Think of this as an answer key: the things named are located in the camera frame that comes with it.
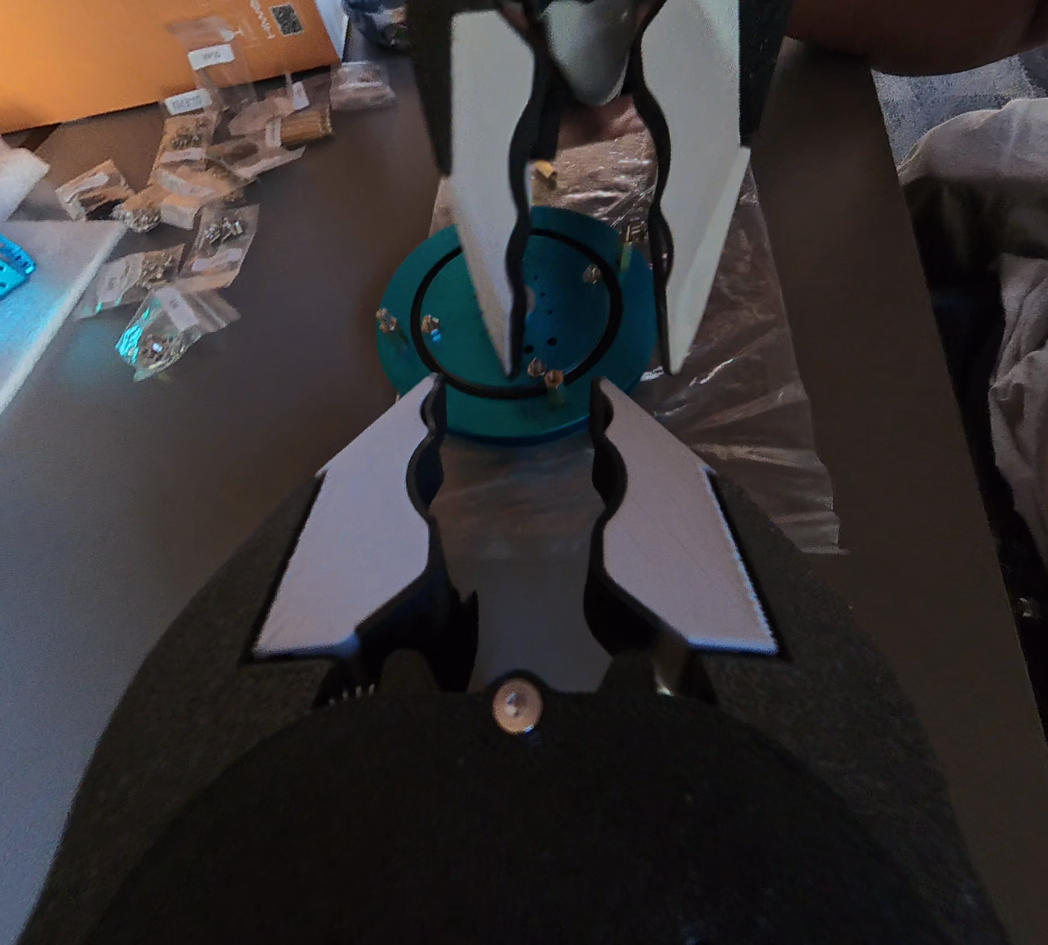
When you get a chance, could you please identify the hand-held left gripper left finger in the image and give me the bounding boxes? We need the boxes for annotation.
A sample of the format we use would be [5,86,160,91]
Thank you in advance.
[252,374,449,658]

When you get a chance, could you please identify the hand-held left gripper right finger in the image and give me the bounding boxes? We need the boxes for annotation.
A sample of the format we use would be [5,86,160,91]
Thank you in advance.
[588,376,779,655]

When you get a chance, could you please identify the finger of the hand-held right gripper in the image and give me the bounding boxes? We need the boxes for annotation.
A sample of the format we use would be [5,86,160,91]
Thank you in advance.
[444,10,535,381]
[633,0,754,376]

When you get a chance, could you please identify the blue metal turntable disc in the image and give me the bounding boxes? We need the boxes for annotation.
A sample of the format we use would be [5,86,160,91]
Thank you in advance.
[377,206,660,442]

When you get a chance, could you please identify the clear plastic bag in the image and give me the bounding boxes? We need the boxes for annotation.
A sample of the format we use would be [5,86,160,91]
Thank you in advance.
[426,134,844,553]

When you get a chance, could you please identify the black wrapped bundle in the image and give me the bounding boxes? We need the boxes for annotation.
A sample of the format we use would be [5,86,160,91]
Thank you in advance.
[342,0,410,49]

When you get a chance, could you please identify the pile of small screw bags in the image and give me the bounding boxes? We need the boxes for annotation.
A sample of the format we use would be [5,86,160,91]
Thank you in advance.
[53,20,398,383]

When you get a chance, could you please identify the white foam sheet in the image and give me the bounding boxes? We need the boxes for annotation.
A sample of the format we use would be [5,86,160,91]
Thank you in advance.
[0,220,128,414]

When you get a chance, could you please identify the orange cardboard box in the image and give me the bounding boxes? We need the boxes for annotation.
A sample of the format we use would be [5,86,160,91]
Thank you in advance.
[0,0,365,135]

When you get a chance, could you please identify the small white foam piece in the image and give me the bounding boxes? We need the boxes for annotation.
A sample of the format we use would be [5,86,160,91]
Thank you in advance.
[0,138,52,221]

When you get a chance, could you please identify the blue metal bracket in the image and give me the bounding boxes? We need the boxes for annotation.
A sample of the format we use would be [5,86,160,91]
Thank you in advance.
[0,233,40,299]

